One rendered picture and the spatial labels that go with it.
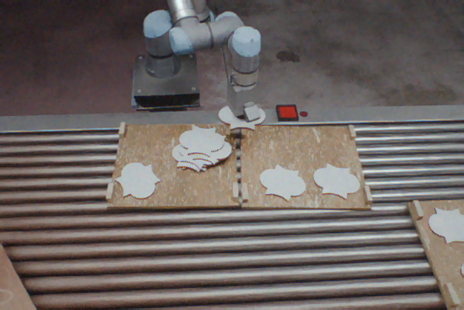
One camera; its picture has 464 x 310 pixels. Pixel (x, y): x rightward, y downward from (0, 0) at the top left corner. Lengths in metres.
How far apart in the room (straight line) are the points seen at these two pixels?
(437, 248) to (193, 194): 0.75
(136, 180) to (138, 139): 0.19
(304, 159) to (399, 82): 2.09
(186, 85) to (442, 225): 1.03
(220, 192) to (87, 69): 2.26
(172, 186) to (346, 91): 2.10
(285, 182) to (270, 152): 0.14
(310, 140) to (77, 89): 2.11
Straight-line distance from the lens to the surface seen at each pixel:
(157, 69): 1.67
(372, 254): 1.31
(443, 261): 1.36
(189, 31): 1.18
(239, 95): 1.22
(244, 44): 1.12
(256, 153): 1.42
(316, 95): 3.10
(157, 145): 1.45
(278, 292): 1.19
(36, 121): 1.69
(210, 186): 1.33
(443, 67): 3.74
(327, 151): 1.47
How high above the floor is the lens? 2.02
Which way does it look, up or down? 50 degrees down
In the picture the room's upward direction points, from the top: 2 degrees clockwise
